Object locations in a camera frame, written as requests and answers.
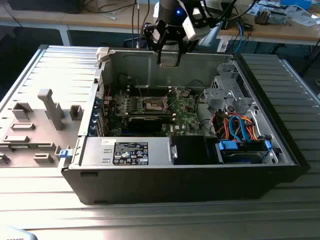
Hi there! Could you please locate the grey parts rack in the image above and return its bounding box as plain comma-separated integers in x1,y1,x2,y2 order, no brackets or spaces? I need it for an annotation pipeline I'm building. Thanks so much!
0,88,85,169

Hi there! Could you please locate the metal socket cover frame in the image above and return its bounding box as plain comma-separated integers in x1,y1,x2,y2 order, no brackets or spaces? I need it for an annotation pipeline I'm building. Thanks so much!
161,87,180,112

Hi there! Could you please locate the green RAM stick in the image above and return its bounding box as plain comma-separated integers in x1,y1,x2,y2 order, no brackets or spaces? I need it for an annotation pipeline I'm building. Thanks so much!
9,143,33,150

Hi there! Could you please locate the black open PC case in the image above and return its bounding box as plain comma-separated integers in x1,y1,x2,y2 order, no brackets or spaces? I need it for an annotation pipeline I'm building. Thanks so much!
60,45,311,206

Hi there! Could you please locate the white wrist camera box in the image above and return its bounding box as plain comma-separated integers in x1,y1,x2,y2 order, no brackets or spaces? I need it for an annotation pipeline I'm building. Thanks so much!
181,16,211,41

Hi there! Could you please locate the blue plastic latch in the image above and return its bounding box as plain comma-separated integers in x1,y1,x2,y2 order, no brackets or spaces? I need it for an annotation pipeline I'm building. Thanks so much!
58,148,73,160

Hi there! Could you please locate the white case release latch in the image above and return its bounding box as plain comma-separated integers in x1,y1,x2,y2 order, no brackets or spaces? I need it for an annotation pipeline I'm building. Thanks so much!
95,46,111,63

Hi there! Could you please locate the black graphics card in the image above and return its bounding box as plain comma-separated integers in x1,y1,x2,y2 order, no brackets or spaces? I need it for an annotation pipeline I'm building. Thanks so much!
126,115,164,134

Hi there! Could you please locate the black upright box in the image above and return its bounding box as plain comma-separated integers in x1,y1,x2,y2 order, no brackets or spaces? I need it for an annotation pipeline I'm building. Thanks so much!
221,14,235,30

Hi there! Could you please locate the white device with print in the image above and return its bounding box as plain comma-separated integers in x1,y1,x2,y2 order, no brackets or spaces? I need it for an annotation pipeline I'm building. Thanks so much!
0,225,39,240

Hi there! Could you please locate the black CPU cooler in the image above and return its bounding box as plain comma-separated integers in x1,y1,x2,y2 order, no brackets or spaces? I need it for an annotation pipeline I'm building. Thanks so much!
254,6,272,25

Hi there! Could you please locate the silver metal disk bay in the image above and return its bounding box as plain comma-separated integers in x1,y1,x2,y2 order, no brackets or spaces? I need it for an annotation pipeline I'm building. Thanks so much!
202,61,255,115

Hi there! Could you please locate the silver CPU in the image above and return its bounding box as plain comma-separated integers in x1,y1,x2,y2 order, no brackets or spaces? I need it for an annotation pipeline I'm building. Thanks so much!
159,55,179,68

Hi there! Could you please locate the black plastic shroud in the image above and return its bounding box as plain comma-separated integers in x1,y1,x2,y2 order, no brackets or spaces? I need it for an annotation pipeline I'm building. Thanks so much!
171,135,219,166

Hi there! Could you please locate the orange wire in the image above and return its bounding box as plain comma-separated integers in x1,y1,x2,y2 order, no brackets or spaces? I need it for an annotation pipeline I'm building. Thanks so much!
244,116,261,141
222,113,230,140

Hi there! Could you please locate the wooden desk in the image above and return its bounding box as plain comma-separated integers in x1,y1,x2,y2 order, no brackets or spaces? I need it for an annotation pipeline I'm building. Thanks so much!
216,0,320,47
0,0,161,47

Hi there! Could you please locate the light blue box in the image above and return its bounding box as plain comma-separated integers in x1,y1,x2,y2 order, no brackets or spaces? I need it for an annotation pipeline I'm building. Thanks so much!
279,0,314,11

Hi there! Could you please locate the silver power supply unit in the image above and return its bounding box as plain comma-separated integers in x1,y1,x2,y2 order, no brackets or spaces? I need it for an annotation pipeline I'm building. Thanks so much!
79,136,179,168

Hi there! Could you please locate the black desktop device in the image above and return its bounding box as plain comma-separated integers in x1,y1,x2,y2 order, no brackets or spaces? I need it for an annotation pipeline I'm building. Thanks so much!
9,0,84,15

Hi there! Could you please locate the blue data wire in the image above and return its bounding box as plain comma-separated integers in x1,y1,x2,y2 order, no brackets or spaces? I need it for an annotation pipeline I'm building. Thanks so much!
228,114,252,143

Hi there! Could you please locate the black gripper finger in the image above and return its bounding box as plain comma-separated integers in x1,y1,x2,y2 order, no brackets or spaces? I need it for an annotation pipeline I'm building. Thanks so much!
173,31,199,68
143,19,165,65

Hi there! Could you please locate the green Dell motherboard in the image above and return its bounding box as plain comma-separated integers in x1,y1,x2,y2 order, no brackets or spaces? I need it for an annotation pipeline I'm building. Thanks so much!
109,86,205,138

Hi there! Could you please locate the metal CPU socket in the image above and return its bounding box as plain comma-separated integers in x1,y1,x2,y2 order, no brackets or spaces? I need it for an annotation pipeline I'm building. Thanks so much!
142,96,168,112

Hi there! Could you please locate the grey metal drive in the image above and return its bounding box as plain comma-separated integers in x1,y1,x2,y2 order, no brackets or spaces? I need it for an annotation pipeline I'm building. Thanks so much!
269,9,289,26

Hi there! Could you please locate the hard disk in blue carrier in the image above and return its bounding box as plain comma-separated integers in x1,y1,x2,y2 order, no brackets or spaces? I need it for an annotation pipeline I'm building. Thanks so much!
215,139,273,165

